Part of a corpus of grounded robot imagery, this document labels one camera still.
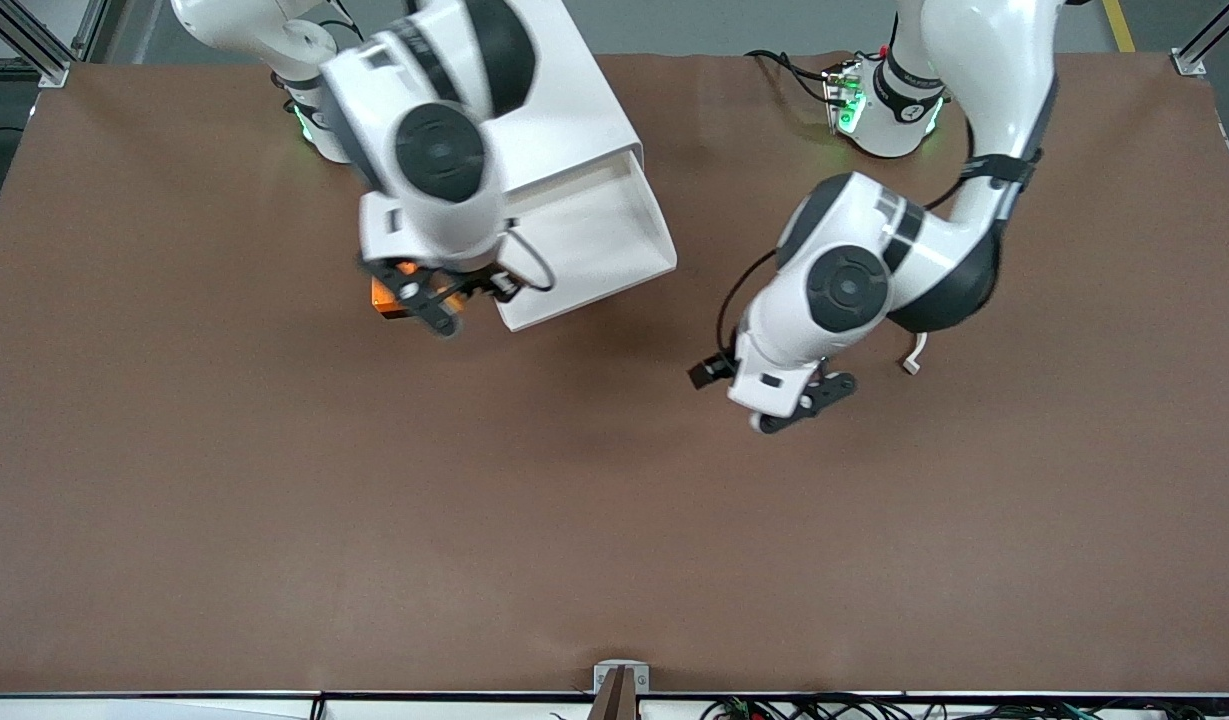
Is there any brown table cover sheet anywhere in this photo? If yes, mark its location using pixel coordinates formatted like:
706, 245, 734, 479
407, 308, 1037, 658
0, 50, 1229, 697

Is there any brown wedge post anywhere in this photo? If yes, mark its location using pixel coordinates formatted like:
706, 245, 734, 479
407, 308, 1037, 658
588, 668, 641, 720

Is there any silver table edge bracket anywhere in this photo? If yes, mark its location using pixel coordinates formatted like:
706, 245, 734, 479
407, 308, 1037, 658
593, 660, 651, 693

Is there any yellow floor tape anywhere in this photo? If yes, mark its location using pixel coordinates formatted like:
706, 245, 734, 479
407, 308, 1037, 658
1102, 0, 1138, 54

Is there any aluminium frame profile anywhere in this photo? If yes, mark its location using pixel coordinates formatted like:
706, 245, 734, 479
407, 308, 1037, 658
1171, 0, 1229, 77
0, 0, 75, 89

